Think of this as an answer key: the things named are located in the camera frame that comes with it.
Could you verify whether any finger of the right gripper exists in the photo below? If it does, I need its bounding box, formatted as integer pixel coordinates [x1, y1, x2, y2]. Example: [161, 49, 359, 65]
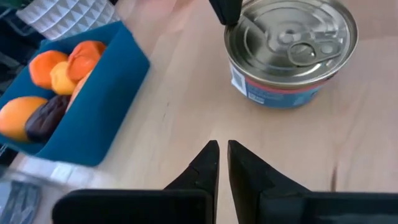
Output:
[208, 0, 244, 26]

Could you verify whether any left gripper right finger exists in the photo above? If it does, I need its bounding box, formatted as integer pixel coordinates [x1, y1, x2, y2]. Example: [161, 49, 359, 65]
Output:
[227, 139, 398, 224]

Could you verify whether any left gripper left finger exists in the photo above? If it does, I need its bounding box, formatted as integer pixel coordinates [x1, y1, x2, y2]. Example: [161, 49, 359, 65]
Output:
[52, 139, 220, 224]

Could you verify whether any pull-tab can red blue label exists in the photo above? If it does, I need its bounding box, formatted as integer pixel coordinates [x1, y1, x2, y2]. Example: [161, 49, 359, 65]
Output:
[223, 0, 359, 110]

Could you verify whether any red-orange lumpy food item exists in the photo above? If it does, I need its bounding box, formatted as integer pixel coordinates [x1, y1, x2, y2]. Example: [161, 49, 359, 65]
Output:
[66, 40, 107, 83]

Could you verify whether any dark purple food item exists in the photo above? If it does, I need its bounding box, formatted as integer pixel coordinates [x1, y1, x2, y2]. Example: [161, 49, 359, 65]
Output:
[24, 95, 72, 144]

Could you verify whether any yellow-orange mango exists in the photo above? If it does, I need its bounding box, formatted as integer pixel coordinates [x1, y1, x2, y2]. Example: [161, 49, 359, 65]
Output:
[49, 60, 78, 96]

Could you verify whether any smooth orange fruit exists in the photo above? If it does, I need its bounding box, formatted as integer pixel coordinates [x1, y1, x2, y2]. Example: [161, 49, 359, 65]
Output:
[0, 95, 49, 143]

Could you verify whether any orange round food item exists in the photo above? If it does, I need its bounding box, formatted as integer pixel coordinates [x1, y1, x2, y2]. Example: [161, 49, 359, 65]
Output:
[29, 49, 69, 90]

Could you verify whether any clear plastic bin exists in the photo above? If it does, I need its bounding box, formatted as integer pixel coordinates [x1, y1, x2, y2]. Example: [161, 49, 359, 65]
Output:
[0, 154, 103, 224]

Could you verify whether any teal plastic bin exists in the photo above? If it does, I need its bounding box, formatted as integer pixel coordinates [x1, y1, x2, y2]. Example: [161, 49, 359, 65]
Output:
[0, 21, 151, 167]

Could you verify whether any succulent in white patterned pot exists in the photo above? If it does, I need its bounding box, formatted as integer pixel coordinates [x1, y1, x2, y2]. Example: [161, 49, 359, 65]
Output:
[0, 0, 121, 41]

